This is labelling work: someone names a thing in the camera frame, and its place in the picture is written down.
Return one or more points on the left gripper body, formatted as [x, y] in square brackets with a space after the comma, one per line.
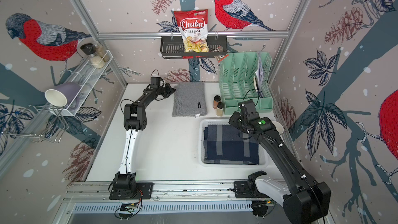
[165, 92]

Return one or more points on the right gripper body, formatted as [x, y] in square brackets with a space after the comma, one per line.
[237, 121]

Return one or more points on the navy plaid scarf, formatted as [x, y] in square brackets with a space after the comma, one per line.
[224, 144]

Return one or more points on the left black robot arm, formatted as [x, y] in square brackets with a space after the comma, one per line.
[124, 184]

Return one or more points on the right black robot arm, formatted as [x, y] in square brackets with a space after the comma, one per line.
[303, 199]

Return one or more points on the grey folded scarf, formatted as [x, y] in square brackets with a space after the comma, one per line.
[189, 100]

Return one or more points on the white plastic basket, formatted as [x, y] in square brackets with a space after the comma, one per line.
[264, 157]

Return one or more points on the beige spice bottle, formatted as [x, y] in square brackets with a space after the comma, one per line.
[219, 109]

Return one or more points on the dark green mug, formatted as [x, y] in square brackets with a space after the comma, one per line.
[279, 127]

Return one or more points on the brown spice bottle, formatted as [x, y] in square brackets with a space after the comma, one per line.
[217, 99]

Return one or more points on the papers in organizer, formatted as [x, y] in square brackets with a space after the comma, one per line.
[259, 76]

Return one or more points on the green plastic file organizer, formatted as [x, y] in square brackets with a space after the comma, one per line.
[236, 81]

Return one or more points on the red Chuba chips bag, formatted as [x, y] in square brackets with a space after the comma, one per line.
[194, 30]

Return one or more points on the purple white cup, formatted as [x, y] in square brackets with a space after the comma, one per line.
[63, 94]

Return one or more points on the black wire wall shelf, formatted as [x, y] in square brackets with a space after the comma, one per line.
[173, 48]

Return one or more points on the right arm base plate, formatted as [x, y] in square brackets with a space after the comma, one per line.
[242, 189]

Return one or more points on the white wire wall shelf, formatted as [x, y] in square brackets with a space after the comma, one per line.
[86, 76]

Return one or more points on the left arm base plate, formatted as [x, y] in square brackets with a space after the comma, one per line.
[143, 189]

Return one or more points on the wire cup holder rack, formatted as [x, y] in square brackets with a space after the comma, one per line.
[35, 123]

